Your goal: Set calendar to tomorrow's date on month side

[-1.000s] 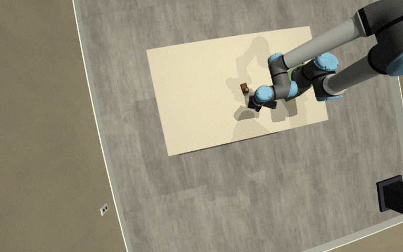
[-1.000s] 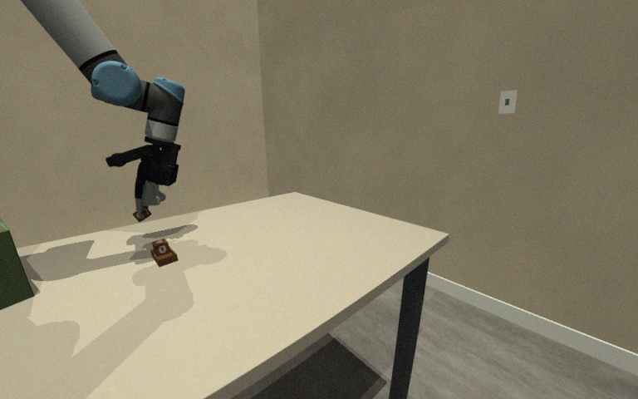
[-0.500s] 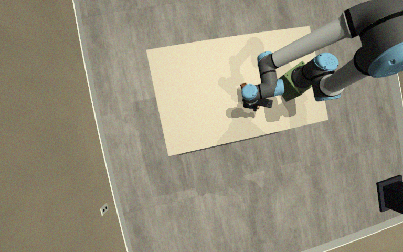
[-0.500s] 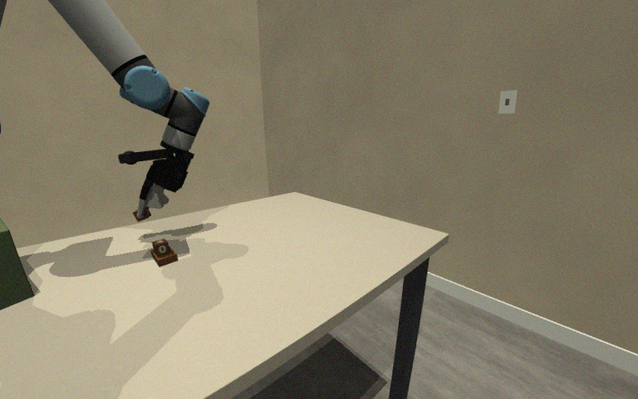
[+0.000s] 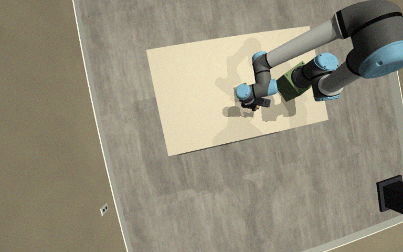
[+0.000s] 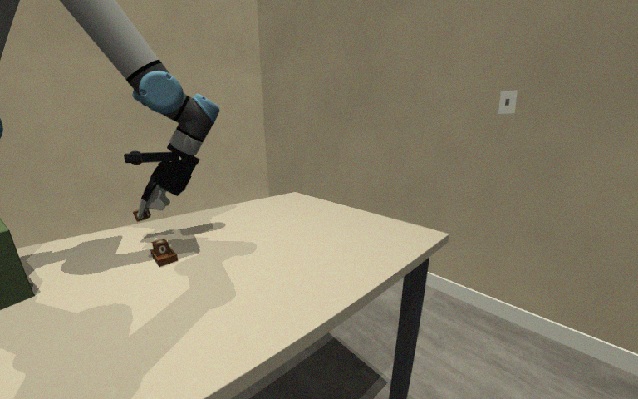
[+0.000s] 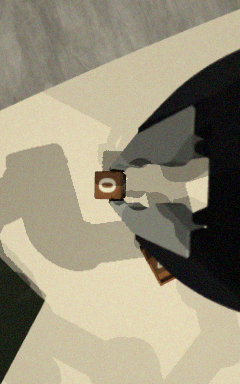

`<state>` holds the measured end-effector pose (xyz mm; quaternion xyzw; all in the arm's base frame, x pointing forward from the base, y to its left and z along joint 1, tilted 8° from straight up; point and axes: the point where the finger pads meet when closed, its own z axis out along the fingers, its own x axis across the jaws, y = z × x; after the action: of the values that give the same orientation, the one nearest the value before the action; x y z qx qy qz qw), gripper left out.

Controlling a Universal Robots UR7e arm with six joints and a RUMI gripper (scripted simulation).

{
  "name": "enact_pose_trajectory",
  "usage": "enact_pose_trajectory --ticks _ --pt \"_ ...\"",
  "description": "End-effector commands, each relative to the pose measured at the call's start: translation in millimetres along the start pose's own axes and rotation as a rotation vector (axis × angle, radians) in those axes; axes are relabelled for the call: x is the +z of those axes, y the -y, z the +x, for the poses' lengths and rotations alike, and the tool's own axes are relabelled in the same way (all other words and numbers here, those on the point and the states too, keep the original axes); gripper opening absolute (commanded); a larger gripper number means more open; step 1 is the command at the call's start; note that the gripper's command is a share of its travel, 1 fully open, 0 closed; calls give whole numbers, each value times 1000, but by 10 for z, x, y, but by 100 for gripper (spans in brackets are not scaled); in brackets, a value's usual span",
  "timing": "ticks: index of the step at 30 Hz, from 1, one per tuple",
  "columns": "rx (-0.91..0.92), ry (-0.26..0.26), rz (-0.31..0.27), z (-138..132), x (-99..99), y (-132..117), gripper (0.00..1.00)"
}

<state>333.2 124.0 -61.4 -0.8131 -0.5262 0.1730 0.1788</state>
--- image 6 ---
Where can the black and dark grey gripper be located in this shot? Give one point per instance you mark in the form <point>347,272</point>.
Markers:
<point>169,176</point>

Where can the brown wooden tray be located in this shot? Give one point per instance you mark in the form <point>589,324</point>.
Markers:
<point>163,259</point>

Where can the brown number cube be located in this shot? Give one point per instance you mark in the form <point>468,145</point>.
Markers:
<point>145,215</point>
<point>160,247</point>

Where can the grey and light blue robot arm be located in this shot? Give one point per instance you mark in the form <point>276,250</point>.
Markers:
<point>114,33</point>

